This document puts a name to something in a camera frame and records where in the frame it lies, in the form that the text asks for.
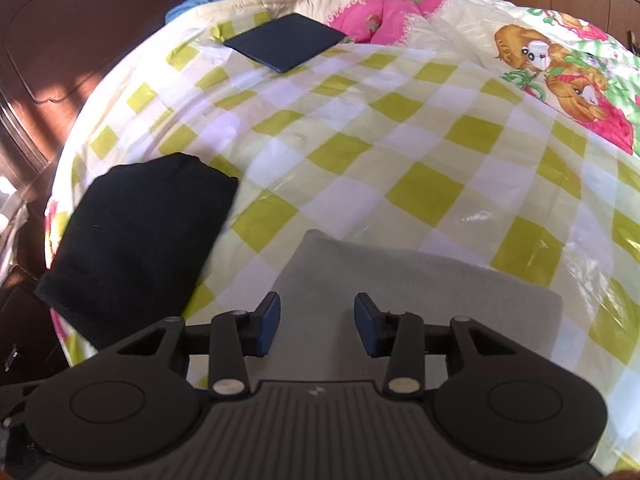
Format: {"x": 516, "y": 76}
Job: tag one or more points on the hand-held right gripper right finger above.
{"x": 365, "y": 324}

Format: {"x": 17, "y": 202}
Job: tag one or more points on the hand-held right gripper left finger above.
{"x": 272, "y": 321}

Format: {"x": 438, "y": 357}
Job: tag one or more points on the light grey pants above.
{"x": 350, "y": 280}

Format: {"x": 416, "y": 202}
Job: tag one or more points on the black folded garment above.
{"x": 145, "y": 240}

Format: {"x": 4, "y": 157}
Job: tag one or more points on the checkered cartoon print quilt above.
{"x": 400, "y": 150}

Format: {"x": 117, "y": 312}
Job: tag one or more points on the dark navy folded cloth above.
{"x": 285, "y": 42}

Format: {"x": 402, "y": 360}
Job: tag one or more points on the dark wooden headboard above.
{"x": 60, "y": 40}

